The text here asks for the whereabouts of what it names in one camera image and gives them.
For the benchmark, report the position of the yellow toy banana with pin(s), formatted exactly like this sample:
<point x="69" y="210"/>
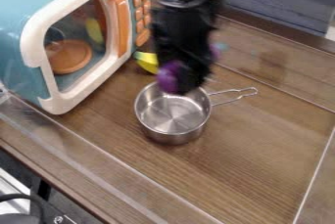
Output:
<point x="147" y="61"/>

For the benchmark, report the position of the orange microwave turntable plate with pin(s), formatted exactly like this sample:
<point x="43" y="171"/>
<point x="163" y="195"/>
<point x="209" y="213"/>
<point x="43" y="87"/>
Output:
<point x="68" y="55"/>

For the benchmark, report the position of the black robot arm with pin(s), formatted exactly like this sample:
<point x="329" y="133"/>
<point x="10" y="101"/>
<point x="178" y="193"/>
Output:
<point x="186" y="11"/>

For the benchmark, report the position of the purple toy eggplant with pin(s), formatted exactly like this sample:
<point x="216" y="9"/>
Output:
<point x="166" y="74"/>

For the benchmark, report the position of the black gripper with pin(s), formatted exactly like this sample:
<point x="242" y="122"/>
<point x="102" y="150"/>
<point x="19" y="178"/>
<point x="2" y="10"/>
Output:
<point x="186" y="40"/>

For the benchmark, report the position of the blue toy microwave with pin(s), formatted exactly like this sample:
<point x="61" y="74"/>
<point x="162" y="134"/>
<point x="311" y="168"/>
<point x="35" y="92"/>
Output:
<point x="111" y="25"/>

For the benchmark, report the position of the silver pot with handle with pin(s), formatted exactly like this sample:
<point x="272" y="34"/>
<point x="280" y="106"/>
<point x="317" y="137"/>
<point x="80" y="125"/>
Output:
<point x="173" y="119"/>

